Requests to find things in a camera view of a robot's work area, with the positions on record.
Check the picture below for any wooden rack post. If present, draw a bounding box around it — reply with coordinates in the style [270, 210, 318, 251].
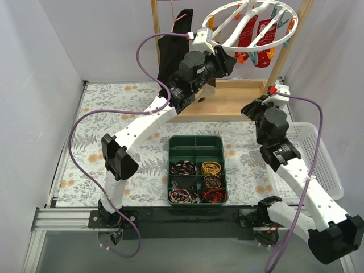
[151, 0, 160, 64]
[264, 0, 315, 92]

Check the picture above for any black orange rolled tie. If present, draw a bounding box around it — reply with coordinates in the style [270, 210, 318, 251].
[201, 188, 228, 204]

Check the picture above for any black hanging garment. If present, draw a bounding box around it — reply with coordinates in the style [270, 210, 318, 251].
[157, 9, 193, 85]

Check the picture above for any white round clip hanger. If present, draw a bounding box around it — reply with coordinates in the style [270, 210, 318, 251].
[193, 1, 299, 55]

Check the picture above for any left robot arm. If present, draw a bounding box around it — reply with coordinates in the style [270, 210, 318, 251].
[98, 45, 237, 228]

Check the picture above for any black gold paisley rolled tie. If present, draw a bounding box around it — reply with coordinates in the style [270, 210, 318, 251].
[201, 175, 222, 189]

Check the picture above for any floral tablecloth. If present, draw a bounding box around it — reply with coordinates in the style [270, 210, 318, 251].
[56, 82, 274, 208]

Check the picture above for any red christmas sock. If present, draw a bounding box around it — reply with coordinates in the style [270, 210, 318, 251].
[237, 15, 258, 48]
[250, 18, 278, 68]

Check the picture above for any yellow rolled tie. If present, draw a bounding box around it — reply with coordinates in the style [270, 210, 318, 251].
[201, 161, 222, 176]

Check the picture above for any aluminium frame rail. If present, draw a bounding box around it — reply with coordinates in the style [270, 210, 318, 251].
[23, 208, 102, 272]

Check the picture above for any yellow-orange clothes clip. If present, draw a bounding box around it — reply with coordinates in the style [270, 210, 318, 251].
[267, 47, 275, 60]

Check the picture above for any purple cable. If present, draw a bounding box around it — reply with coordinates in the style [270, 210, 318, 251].
[69, 32, 190, 258]
[264, 91, 325, 273]

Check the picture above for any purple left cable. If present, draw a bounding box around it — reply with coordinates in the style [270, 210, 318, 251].
[69, 32, 190, 258]

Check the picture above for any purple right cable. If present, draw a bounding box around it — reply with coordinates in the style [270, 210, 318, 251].
[264, 91, 325, 273]

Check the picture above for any teal clothes clip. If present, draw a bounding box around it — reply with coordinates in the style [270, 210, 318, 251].
[248, 52, 259, 66]

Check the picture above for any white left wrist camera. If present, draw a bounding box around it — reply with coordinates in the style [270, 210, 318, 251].
[192, 28, 214, 55]

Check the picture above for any white plastic basket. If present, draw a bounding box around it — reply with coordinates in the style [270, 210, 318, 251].
[266, 122, 344, 205]

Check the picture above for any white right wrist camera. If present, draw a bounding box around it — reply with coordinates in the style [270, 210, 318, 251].
[261, 84, 291, 108]

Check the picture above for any left wooden rack post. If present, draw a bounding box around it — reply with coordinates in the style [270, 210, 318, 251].
[151, 0, 160, 64]

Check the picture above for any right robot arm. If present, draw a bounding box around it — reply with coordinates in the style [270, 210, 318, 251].
[241, 95, 363, 264]

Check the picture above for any wooden tray base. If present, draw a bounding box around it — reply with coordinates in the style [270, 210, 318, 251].
[171, 79, 266, 122]

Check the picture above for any orange clothes clip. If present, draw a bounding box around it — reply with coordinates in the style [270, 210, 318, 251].
[235, 52, 249, 64]

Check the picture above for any black white patterned rolled tie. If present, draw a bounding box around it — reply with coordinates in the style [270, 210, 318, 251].
[171, 160, 197, 176]

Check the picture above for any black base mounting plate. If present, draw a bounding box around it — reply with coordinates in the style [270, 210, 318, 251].
[88, 206, 291, 241]

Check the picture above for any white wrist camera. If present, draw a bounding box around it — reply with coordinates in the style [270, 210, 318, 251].
[192, 28, 214, 55]
[261, 84, 291, 108]

